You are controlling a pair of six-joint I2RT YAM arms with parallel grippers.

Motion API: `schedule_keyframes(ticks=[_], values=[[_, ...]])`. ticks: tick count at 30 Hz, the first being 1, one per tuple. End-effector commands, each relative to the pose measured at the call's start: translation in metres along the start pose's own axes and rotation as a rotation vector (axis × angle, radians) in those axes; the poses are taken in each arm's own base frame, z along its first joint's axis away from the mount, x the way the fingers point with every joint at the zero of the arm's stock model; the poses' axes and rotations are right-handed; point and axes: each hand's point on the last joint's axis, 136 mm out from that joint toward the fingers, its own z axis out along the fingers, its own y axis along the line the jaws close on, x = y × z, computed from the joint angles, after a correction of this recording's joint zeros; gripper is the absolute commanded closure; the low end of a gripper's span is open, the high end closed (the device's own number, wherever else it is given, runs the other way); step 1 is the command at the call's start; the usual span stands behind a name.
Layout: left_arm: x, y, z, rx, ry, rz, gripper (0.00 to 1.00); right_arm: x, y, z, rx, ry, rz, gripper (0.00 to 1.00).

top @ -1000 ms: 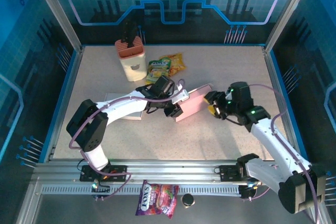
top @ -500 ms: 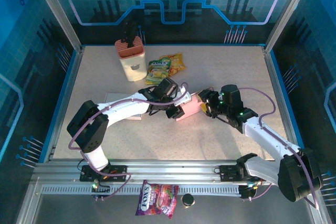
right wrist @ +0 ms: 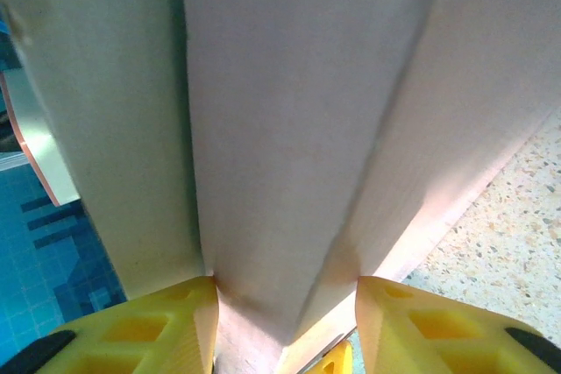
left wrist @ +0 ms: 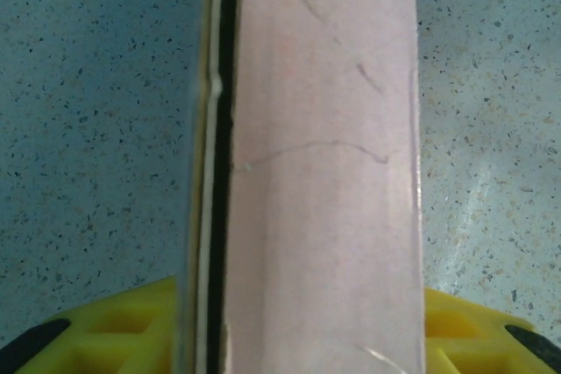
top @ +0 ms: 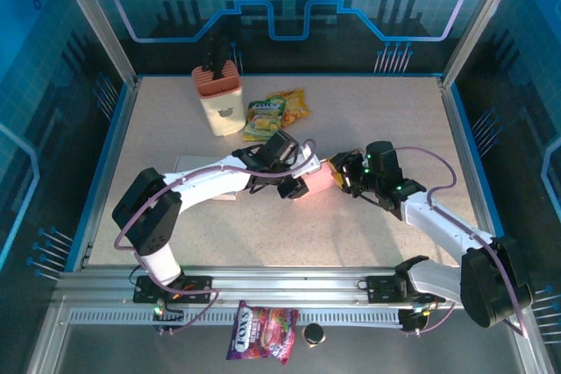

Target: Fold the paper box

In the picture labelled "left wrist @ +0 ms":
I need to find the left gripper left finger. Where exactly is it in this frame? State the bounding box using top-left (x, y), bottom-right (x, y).
top-left (0, 276), bottom-right (179, 374)

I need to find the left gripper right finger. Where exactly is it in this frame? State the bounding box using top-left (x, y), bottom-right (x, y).
top-left (423, 286), bottom-right (561, 374)

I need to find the pink paper box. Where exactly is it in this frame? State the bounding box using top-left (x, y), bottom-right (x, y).
top-left (173, 0), bottom-right (427, 374)

